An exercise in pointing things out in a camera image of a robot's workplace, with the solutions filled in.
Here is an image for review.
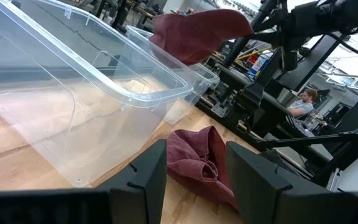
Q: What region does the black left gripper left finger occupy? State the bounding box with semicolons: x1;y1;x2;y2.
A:
96;139;168;224

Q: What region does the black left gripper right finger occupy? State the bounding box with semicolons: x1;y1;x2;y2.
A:
224;141;338;224

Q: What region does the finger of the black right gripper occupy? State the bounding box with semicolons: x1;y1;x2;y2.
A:
282;37;298;72
250;29;285;43

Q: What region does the maroon cap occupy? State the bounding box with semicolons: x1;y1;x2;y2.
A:
149;8;254;67
165;125;239;213

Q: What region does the white and blue carton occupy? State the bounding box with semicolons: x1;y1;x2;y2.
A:
248;51;273;79

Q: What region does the person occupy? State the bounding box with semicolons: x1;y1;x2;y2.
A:
287;88;319;119

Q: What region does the clear plastic bin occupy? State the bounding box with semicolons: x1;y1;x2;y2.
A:
0;0;195;188
125;25;221;126

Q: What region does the yellow cable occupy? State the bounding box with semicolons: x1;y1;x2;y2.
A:
234;45;273;62

